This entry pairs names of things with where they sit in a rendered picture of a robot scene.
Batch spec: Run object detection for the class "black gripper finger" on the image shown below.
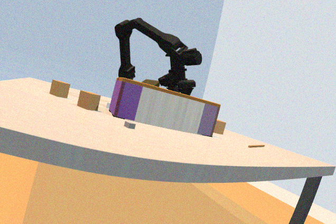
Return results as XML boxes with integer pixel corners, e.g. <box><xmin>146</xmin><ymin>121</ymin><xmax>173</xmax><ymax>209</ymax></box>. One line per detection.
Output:
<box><xmin>167</xmin><ymin>87</ymin><xmax>180</xmax><ymax>93</ymax></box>
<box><xmin>178</xmin><ymin>88</ymin><xmax>194</xmax><ymax>96</ymax></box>

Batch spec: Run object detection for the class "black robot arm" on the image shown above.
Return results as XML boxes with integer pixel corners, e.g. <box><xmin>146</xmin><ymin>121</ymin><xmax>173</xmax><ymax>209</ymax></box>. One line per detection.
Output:
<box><xmin>115</xmin><ymin>18</ymin><xmax>202</xmax><ymax>86</ymax></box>

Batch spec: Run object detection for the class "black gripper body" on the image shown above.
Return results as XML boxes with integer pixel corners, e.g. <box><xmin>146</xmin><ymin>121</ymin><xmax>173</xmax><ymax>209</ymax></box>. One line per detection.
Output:
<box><xmin>165</xmin><ymin>66</ymin><xmax>195</xmax><ymax>89</ymax></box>

